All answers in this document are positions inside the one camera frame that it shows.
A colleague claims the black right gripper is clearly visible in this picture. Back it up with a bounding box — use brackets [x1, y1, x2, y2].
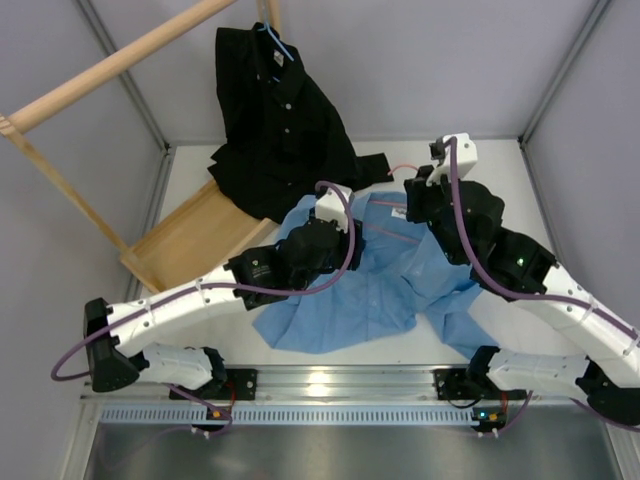
[406, 165, 467, 267]

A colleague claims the pink wire hanger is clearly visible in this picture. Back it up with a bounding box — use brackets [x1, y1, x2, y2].
[367, 162, 421, 244]

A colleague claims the light blue shirt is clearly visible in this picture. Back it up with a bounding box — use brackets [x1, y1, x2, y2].
[253, 191, 496, 358]

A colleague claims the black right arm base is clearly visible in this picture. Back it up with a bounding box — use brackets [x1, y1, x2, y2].
[433, 368, 528, 408]

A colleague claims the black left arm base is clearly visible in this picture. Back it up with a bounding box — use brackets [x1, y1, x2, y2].
[169, 368, 258, 401]

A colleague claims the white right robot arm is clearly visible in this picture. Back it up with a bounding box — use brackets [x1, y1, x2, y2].
[404, 166, 639, 430]

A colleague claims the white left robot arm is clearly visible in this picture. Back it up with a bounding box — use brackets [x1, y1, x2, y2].
[84, 218, 365, 399]

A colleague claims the black button shirt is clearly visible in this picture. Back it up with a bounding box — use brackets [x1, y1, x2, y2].
[208, 26, 393, 223]

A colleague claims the wooden clothes rack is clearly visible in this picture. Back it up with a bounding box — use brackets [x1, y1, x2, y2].
[1, 1, 258, 302]

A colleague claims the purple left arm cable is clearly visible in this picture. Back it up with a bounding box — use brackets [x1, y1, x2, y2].
[51, 180, 355, 384]

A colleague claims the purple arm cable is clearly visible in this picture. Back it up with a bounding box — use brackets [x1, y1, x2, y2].
[447, 135, 640, 344]
[51, 180, 355, 384]

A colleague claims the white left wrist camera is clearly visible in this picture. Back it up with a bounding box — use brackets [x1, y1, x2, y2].
[314, 185, 353, 233]

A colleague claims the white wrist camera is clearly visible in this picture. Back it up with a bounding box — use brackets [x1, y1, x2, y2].
[314, 185, 353, 233]
[427, 132, 478, 186]

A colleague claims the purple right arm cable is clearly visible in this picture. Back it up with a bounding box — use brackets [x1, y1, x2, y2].
[447, 135, 640, 344]

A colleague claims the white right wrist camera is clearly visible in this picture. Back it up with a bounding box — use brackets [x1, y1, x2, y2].
[427, 132, 478, 186]

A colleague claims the aluminium mounting rail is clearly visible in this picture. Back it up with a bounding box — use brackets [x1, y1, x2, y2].
[82, 364, 626, 406]

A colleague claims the slotted grey cable duct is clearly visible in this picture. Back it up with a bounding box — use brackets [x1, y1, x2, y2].
[100, 404, 483, 427]

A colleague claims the blue wire hanger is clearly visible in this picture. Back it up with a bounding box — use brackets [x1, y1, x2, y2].
[252, 22, 295, 83]

